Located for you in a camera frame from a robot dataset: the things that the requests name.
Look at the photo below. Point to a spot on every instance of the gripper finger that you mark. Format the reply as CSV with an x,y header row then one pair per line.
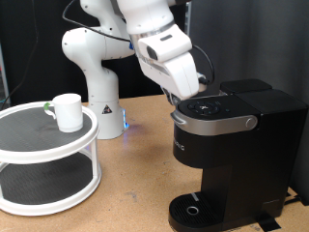
x,y
176,100
166,94

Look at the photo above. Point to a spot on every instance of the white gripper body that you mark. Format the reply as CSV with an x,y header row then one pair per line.
x,y
174,75

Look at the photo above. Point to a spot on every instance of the black Keurig coffee machine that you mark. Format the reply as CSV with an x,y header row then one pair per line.
x,y
244,151

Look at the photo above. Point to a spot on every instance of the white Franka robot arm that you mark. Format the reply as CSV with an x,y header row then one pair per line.
x,y
103,80

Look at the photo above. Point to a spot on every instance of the white two-tier turntable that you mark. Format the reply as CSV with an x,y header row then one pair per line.
x,y
32,135

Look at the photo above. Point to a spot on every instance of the black tape strip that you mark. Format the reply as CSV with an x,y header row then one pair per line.
x,y
268,222

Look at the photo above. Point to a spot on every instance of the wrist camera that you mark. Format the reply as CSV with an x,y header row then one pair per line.
x,y
202,80

